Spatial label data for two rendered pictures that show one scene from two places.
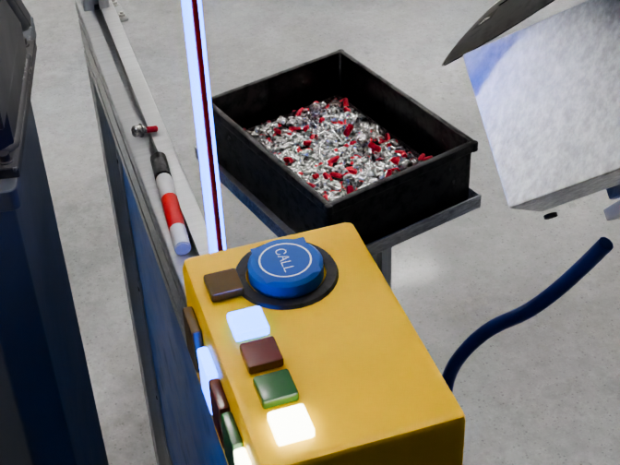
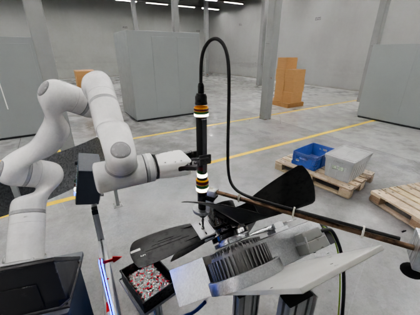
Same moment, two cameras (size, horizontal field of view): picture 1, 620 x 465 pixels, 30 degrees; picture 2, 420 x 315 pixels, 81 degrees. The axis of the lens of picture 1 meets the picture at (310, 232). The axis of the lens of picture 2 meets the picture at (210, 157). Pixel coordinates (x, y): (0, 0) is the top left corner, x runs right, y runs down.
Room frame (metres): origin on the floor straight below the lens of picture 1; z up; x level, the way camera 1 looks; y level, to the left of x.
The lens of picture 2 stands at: (0.10, -0.16, 1.78)
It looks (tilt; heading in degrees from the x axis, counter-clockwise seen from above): 23 degrees down; 350
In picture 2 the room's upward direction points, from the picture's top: straight up
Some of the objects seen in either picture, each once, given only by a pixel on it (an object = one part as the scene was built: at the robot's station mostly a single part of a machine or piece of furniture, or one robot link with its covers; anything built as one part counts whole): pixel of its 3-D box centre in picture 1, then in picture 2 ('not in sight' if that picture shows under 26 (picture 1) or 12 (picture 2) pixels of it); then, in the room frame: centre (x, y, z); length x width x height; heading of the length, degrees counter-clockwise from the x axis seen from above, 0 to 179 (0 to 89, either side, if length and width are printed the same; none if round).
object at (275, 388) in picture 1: (275, 388); not in sight; (0.38, 0.02, 1.08); 0.02 x 0.02 x 0.01; 17
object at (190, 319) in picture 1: (194, 339); not in sight; (0.45, 0.06, 1.04); 0.02 x 0.01 x 0.03; 17
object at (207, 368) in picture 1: (209, 381); not in sight; (0.42, 0.05, 1.04); 0.02 x 0.01 x 0.03; 17
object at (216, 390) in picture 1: (220, 413); not in sight; (0.40, 0.05, 1.04); 0.02 x 0.01 x 0.03; 17
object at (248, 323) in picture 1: (248, 323); not in sight; (0.43, 0.03, 1.08); 0.02 x 0.02 x 0.01; 17
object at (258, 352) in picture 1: (261, 354); not in sight; (0.41, 0.03, 1.08); 0.02 x 0.02 x 0.01; 17
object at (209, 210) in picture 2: not in sight; (205, 199); (0.81, -0.27, 1.31); 0.09 x 0.07 x 0.10; 52
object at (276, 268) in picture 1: (285, 269); not in sight; (0.47, 0.01, 1.08); 0.04 x 0.04 x 0.02
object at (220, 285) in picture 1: (223, 284); not in sight; (0.46, 0.05, 1.08); 0.02 x 0.02 x 0.01; 17
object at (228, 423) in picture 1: (233, 447); not in sight; (0.38, 0.04, 1.04); 0.02 x 0.01 x 0.03; 17
